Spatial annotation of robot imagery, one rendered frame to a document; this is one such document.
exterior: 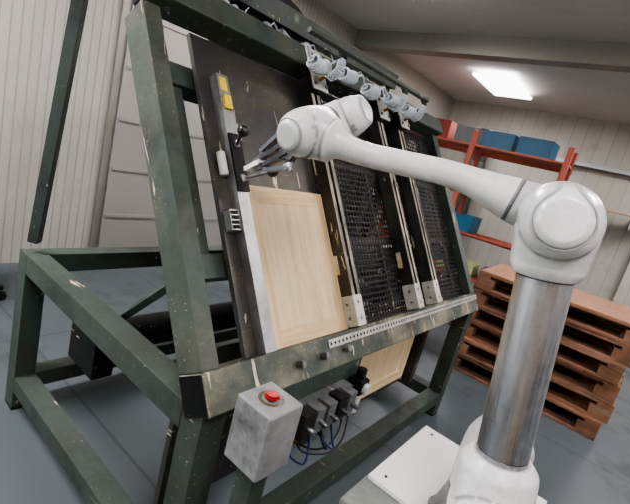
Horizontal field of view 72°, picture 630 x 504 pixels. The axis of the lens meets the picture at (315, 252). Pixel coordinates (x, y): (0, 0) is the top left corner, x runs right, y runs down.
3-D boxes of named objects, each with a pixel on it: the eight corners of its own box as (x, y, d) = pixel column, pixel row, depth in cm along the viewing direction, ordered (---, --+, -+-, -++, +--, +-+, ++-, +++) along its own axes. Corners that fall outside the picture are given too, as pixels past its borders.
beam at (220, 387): (184, 420, 119) (208, 420, 112) (177, 375, 121) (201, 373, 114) (462, 312, 293) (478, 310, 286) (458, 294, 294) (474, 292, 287)
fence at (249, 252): (257, 354, 137) (266, 353, 134) (208, 77, 148) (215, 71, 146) (268, 351, 141) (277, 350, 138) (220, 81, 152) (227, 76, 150)
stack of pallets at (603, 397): (608, 406, 391) (651, 313, 370) (601, 445, 320) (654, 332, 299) (470, 342, 463) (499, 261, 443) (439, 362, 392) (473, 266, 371)
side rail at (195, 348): (178, 375, 121) (202, 373, 114) (123, 18, 134) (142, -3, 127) (196, 370, 125) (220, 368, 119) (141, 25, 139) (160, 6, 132)
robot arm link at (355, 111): (322, 111, 120) (296, 116, 110) (369, 85, 111) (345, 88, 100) (337, 148, 122) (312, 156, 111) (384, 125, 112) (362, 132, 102)
